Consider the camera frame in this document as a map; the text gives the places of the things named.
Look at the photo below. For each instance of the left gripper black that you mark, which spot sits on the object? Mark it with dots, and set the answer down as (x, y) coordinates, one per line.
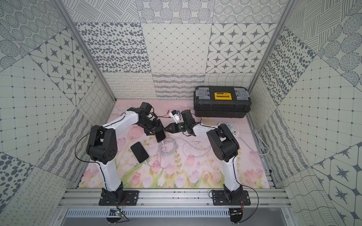
(154, 128)

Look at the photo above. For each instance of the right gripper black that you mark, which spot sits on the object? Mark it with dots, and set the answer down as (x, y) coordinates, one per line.
(173, 129)

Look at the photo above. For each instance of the phone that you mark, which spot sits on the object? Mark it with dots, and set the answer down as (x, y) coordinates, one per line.
(160, 135)
(139, 152)

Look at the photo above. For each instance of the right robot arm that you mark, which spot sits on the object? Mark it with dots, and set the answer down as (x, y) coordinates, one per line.
(223, 144)

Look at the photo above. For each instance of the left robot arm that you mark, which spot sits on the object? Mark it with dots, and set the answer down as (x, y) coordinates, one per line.
(102, 144)

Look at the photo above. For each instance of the white teal charger adapters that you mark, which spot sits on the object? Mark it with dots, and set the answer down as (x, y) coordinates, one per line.
(234, 131)

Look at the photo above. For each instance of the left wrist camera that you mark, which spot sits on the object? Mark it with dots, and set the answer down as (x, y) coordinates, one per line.
(152, 116)

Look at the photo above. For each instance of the black toolbox yellow handle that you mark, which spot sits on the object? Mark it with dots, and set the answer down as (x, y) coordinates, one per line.
(221, 101)

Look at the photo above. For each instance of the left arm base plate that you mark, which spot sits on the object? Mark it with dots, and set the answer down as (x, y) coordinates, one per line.
(119, 198)

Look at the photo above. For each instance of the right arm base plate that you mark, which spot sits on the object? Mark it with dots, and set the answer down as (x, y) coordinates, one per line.
(224, 198)

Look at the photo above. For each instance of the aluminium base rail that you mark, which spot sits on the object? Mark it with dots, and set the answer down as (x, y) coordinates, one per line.
(173, 198)

